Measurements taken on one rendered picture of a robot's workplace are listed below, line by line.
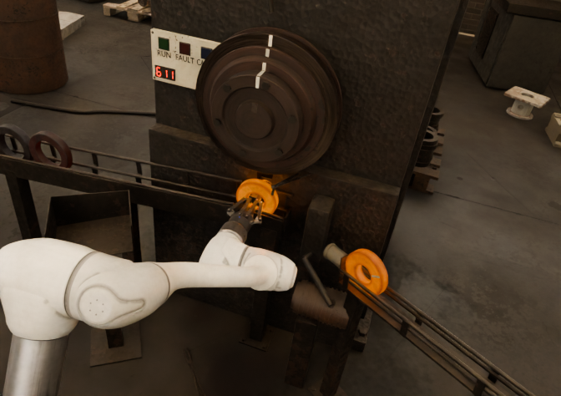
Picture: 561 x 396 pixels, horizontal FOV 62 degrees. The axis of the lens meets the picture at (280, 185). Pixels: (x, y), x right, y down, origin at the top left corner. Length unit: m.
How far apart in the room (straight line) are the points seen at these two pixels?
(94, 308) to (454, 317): 1.98
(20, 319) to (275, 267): 0.66
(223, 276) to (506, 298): 1.90
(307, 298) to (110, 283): 0.94
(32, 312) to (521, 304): 2.38
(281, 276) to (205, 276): 0.28
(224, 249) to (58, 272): 0.59
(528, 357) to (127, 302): 2.05
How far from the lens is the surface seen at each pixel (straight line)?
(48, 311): 0.97
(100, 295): 0.87
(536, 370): 2.55
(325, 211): 1.59
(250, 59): 1.40
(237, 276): 1.22
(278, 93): 1.34
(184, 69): 1.70
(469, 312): 2.62
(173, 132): 1.82
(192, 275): 1.14
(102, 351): 2.18
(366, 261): 1.50
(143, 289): 0.91
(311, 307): 1.68
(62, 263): 0.95
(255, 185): 1.64
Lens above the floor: 1.75
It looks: 35 degrees down
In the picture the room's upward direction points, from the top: 8 degrees clockwise
